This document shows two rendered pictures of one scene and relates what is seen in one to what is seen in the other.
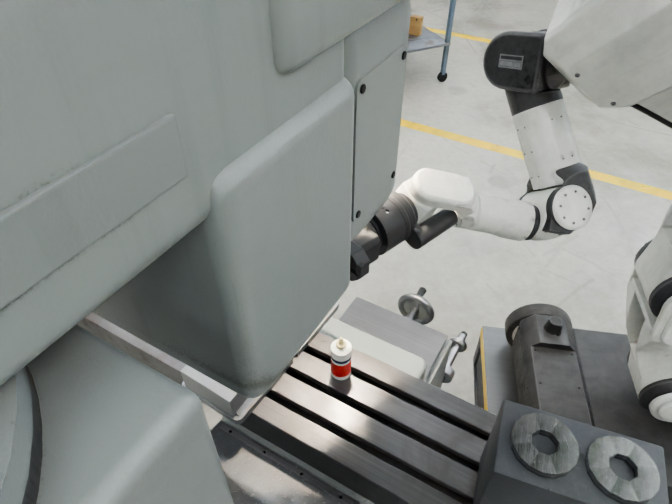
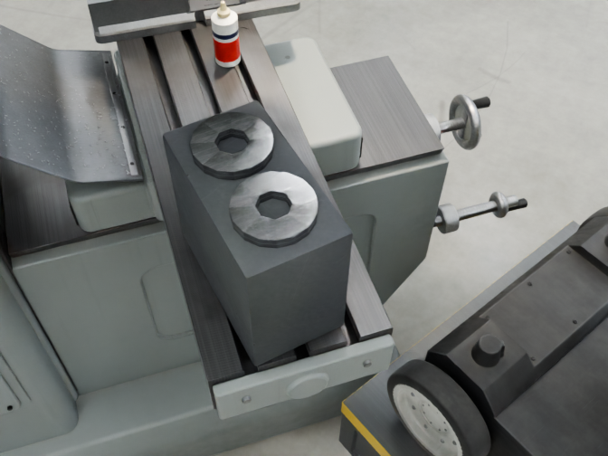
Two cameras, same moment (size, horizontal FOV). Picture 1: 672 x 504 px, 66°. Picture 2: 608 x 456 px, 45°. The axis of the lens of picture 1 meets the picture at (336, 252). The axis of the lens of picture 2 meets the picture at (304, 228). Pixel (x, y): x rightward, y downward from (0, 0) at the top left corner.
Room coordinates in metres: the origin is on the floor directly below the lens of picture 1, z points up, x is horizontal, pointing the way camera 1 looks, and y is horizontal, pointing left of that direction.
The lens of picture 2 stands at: (-0.02, -0.71, 1.67)
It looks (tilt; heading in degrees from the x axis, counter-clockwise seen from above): 53 degrees down; 41
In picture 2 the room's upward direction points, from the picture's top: 1 degrees clockwise
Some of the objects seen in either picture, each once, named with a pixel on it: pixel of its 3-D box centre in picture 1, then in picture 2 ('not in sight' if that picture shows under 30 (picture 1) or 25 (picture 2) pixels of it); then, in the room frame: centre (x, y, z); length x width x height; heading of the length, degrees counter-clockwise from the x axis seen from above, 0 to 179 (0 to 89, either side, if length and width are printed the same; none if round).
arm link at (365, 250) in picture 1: (360, 237); not in sight; (0.63, -0.04, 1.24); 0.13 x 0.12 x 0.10; 41
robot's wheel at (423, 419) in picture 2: not in sight; (436, 415); (0.51, -0.55, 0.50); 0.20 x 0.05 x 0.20; 81
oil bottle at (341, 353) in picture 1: (341, 355); (225, 32); (0.60, -0.01, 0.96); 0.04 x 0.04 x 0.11
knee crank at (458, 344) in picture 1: (453, 353); (480, 209); (0.95, -0.36, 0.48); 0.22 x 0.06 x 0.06; 150
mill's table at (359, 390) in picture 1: (302, 387); (193, 61); (0.59, 0.07, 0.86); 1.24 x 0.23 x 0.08; 60
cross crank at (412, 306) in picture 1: (410, 317); (449, 126); (1.00, -0.22, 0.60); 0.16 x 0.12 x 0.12; 150
